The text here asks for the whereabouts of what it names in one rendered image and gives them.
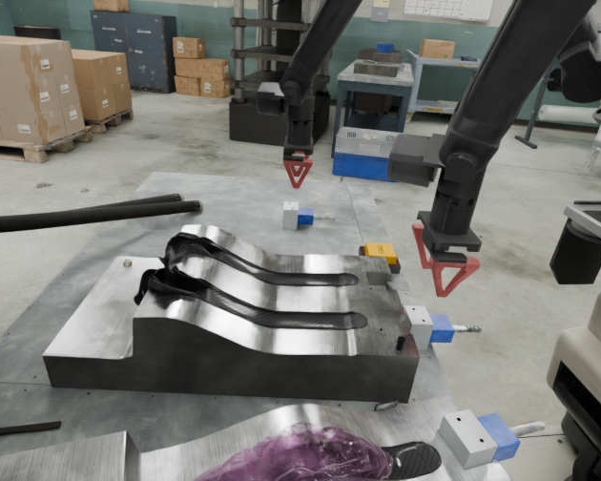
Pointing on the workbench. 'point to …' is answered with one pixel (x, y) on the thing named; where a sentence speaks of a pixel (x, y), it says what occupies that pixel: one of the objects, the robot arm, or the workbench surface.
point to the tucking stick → (20, 428)
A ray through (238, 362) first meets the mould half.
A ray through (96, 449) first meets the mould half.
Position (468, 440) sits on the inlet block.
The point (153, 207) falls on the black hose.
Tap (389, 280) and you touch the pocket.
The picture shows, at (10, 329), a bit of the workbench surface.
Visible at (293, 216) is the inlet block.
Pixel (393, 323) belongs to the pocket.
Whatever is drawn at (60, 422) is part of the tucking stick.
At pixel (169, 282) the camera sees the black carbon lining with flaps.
